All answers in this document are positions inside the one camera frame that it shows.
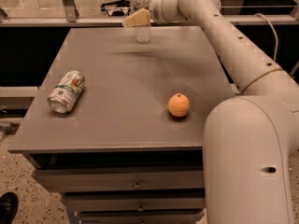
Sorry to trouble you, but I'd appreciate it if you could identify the clear plastic water bottle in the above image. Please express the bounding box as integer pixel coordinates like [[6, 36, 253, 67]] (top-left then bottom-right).
[[134, 0, 150, 43]]

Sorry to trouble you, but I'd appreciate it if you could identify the grey drawer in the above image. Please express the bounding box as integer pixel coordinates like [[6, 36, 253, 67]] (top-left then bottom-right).
[[62, 190, 206, 212], [32, 166, 204, 193], [78, 209, 204, 224]]

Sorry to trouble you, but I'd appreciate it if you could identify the grey drawer cabinet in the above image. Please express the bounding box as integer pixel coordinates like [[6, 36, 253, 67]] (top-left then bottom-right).
[[7, 25, 237, 224]]

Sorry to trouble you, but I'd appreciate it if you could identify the orange fruit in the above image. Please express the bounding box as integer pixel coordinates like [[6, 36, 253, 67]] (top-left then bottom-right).
[[167, 93, 190, 118]]

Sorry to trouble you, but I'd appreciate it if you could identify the crushed 7up can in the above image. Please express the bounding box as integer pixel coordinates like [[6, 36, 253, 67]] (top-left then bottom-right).
[[47, 70, 85, 114]]

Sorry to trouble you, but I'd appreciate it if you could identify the top grey drawer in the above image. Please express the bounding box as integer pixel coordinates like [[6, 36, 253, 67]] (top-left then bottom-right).
[[32, 166, 204, 193]]

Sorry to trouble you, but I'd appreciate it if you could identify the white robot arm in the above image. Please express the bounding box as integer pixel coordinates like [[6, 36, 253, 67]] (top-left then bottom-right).
[[146, 0, 299, 224]]

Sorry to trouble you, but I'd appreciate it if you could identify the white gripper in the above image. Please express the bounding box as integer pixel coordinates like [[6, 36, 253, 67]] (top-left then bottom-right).
[[123, 0, 181, 28]]

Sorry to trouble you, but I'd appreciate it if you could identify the white cable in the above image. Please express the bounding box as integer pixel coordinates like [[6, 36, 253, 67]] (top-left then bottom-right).
[[254, 12, 279, 63]]

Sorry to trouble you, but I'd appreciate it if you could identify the middle grey drawer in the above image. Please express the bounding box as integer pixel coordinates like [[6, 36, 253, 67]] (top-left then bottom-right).
[[62, 190, 206, 212]]

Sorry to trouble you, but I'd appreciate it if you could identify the bottom grey drawer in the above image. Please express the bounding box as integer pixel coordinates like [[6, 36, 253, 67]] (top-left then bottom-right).
[[78, 209, 204, 224]]

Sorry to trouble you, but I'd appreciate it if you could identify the black office chair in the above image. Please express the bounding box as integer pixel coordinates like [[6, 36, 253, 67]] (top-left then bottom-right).
[[100, 0, 132, 17]]

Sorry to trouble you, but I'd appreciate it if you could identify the black shoe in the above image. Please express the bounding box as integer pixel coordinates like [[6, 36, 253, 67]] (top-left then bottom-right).
[[0, 192, 19, 224]]

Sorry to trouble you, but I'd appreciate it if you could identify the metal window rail frame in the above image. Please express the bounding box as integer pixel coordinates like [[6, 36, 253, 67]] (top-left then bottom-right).
[[0, 0, 299, 26]]

